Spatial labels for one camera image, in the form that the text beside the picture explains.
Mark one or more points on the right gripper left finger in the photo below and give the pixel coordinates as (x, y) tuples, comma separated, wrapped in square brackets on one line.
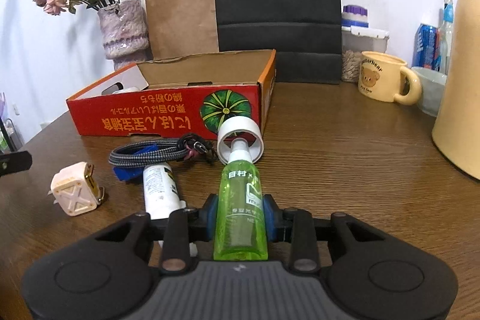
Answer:
[(207, 217)]

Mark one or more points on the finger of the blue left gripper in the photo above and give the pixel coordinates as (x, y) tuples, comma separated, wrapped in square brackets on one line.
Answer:
[(15, 162)]

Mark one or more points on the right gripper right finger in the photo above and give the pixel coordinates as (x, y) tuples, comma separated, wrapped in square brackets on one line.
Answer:
[(275, 224)]

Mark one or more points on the green spray bottle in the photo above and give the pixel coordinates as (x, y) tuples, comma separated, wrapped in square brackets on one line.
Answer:
[(240, 227)]

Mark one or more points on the white tube bottle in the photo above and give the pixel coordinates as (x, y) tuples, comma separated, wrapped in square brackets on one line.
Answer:
[(161, 196)]

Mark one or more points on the white power adapter plug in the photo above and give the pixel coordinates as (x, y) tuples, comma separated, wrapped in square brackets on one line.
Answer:
[(75, 189)]

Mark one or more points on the white cylindrical cap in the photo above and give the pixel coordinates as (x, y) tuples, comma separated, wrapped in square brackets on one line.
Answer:
[(239, 139)]

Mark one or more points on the red cardboard box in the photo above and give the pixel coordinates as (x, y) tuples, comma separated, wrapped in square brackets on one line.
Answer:
[(172, 97)]

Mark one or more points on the purple ceramic vase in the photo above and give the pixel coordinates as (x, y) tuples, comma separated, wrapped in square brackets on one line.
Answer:
[(125, 33)]

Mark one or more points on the yellow bear mug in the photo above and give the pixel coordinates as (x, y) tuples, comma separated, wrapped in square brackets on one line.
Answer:
[(387, 78)]

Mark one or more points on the clear container with white lid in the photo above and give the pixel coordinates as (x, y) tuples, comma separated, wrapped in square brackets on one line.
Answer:
[(356, 40)]

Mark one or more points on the brown paper bag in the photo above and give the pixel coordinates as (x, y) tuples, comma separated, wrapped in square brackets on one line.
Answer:
[(178, 28)]

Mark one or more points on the cream thermos jug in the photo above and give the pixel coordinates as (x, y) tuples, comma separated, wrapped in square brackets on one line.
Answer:
[(456, 128)]

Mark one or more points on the grey ceramic bowl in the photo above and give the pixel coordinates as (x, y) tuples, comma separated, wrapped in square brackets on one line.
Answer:
[(433, 85)]

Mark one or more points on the purple white jar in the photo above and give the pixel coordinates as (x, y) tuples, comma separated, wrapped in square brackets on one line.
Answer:
[(354, 15)]

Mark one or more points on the black paper bag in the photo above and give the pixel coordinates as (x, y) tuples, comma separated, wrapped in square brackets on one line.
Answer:
[(306, 34)]

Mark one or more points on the blue soda can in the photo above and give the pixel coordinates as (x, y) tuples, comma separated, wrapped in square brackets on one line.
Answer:
[(426, 48)]

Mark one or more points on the clear plastic bottle blue label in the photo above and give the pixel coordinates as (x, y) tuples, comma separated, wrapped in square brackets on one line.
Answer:
[(445, 36)]

